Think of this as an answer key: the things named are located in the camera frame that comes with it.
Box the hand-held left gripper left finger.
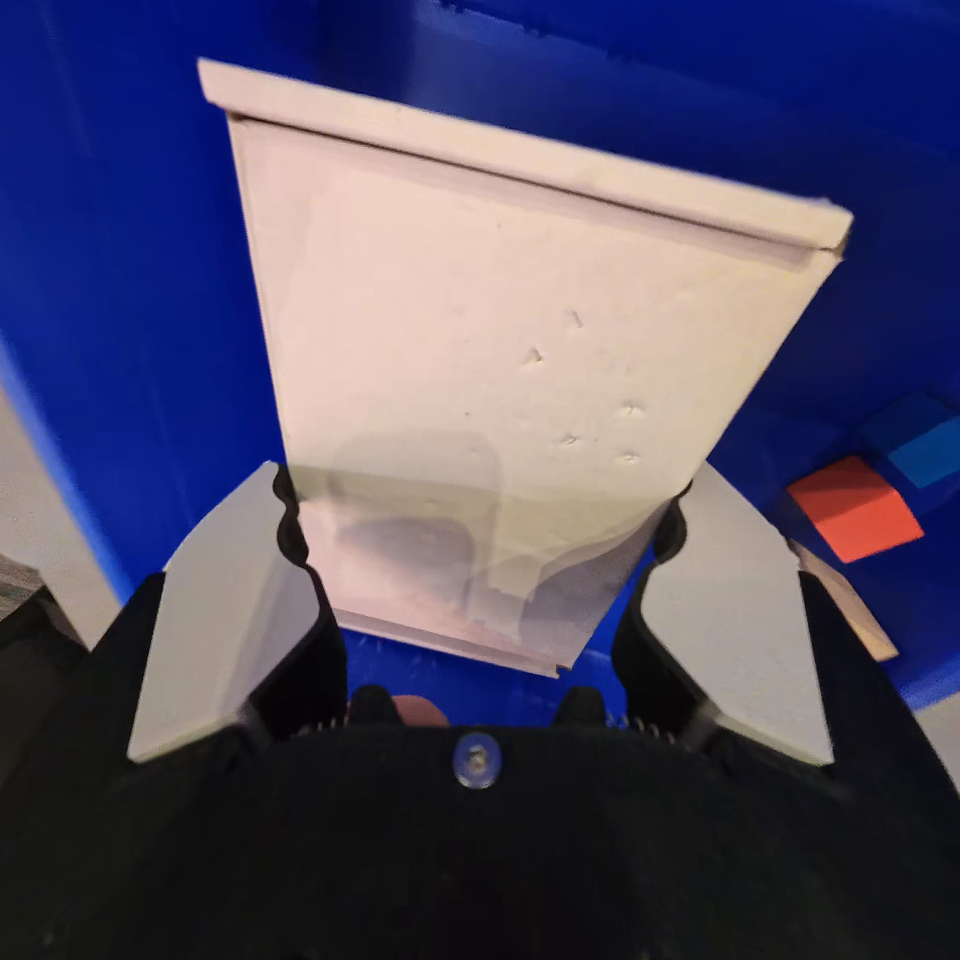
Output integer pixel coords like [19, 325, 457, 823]
[126, 459, 348, 764]

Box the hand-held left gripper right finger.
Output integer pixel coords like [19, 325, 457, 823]
[611, 463, 835, 768]

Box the beige wooden cube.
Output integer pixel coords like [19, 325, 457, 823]
[787, 538, 901, 663]

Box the red cube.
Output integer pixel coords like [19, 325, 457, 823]
[786, 455, 925, 565]

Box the blue cube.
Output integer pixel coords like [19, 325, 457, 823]
[858, 391, 960, 492]

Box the white cardboard box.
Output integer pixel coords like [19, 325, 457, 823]
[196, 58, 855, 680]

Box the blue plastic bin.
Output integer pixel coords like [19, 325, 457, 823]
[0, 0, 960, 714]

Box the person's left hand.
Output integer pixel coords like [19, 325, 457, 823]
[393, 693, 451, 729]

